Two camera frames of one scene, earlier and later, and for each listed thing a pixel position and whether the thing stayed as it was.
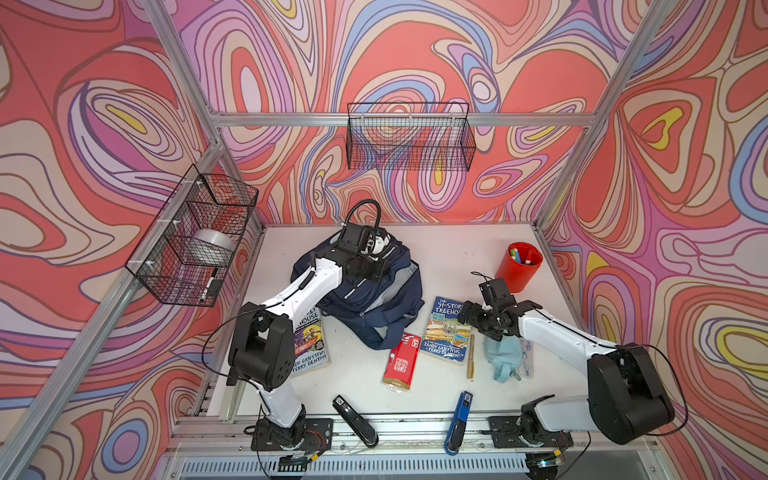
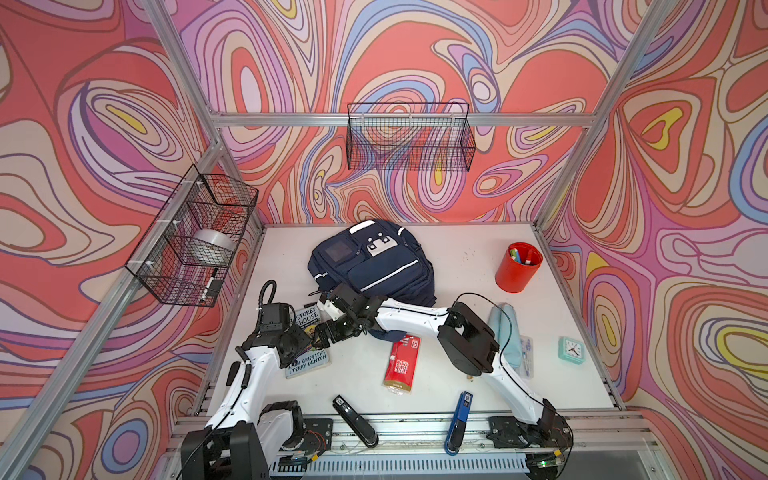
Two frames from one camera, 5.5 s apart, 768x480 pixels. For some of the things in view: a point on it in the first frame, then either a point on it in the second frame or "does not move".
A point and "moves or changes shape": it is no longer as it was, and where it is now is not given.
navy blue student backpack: [380, 310] moves or changes shape
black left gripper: [379, 272] -> [300, 336]
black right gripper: [471, 319] -> [334, 336]
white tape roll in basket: [211, 247] does not move
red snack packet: [401, 363] does not move
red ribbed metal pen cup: [517, 265] does not move
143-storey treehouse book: [310, 344] does not move
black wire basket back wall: [434, 136] does not move
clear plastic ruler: [527, 351] does not move
